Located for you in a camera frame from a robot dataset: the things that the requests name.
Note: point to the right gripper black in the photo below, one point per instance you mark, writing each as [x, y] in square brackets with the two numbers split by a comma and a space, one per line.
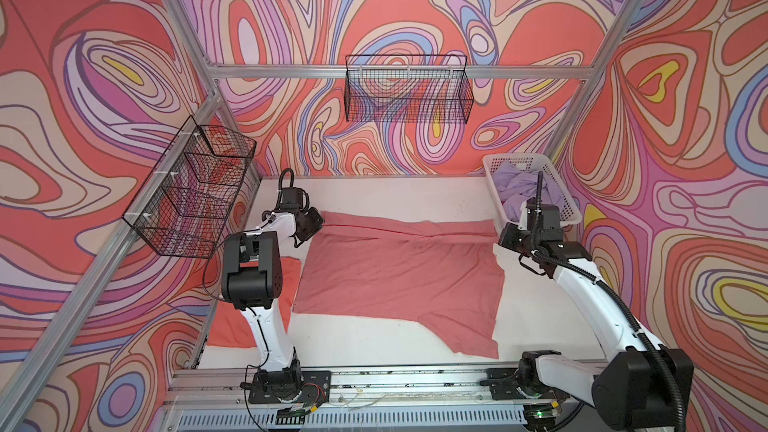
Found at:
[508, 240]

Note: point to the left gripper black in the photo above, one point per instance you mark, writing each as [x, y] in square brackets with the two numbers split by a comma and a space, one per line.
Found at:
[318, 222]

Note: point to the white plastic laundry basket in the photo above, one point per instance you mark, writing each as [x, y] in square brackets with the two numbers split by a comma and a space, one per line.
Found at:
[534, 163]

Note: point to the pink t shirt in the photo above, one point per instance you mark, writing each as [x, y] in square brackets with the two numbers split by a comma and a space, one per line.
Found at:
[442, 275]

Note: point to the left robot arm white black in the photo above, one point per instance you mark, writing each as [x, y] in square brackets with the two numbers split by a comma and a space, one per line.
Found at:
[252, 281]

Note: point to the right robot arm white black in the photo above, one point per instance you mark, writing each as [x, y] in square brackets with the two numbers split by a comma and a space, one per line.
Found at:
[643, 383]

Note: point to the lavender t shirt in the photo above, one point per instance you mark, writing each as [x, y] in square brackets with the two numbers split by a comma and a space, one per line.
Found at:
[515, 186]

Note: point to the folded red t shirt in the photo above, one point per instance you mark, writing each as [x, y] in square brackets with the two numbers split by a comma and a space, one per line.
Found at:
[230, 329]

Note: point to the black wire basket left wall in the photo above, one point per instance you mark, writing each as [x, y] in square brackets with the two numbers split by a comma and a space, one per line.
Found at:
[184, 204]

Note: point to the black wire basket wall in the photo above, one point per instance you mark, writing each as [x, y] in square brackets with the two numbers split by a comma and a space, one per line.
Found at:
[184, 204]
[433, 96]

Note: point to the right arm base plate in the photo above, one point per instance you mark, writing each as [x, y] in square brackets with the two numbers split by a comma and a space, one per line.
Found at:
[510, 385]

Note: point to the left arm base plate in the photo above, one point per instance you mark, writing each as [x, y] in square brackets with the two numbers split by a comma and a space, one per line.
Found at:
[308, 388]

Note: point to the black wire basket back wall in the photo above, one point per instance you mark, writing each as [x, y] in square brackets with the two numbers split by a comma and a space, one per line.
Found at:
[433, 96]

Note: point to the aluminium frame back crossbar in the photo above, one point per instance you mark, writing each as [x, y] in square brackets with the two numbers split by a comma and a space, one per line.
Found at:
[219, 71]

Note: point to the aluminium frame rail base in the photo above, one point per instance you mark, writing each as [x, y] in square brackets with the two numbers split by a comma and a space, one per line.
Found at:
[372, 398]

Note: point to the aluminium frame left post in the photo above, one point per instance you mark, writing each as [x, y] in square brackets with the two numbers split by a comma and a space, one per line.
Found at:
[214, 106]

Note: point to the aluminium frame post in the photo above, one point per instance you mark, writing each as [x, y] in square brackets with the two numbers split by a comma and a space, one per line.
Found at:
[578, 104]
[214, 106]

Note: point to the aluminium frame right post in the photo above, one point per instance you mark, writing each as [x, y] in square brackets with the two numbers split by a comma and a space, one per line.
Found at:
[578, 104]

